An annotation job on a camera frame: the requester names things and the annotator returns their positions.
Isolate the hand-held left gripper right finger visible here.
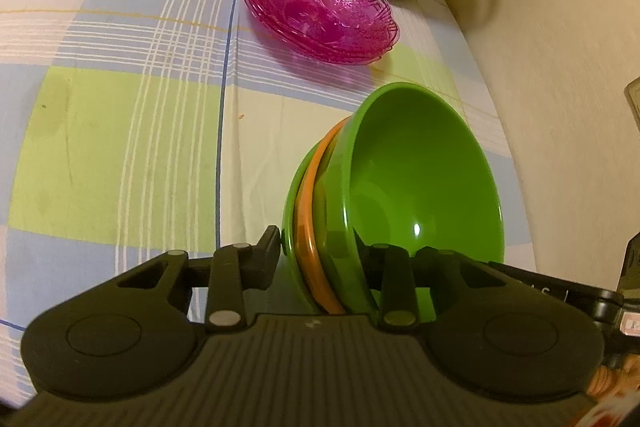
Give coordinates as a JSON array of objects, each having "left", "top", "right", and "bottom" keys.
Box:
[{"left": 354, "top": 243, "right": 506, "bottom": 329}]

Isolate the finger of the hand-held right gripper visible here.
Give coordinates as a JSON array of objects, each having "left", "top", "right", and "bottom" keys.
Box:
[{"left": 487, "top": 260, "right": 547, "bottom": 291}]

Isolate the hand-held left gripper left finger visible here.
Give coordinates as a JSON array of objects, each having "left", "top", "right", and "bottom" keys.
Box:
[{"left": 115, "top": 225, "right": 282, "bottom": 334}]

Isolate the orange plastic bowl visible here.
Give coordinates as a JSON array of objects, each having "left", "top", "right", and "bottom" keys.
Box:
[{"left": 294, "top": 118, "right": 351, "bottom": 315}]

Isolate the green plastic bowl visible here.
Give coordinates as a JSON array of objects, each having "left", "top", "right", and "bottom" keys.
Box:
[
  {"left": 315, "top": 117, "right": 381, "bottom": 314},
  {"left": 281, "top": 147, "right": 321, "bottom": 308},
  {"left": 346, "top": 83, "right": 506, "bottom": 268}
]

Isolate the pink glass bowl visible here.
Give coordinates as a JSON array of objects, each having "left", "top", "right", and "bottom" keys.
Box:
[
  {"left": 243, "top": 0, "right": 396, "bottom": 66},
  {"left": 243, "top": 0, "right": 402, "bottom": 58}
]

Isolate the person's right hand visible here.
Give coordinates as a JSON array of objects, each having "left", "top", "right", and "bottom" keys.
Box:
[{"left": 589, "top": 364, "right": 640, "bottom": 408}]

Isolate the plaid tablecloth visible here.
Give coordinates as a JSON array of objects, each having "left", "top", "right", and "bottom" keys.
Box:
[{"left": 0, "top": 0, "right": 546, "bottom": 408}]

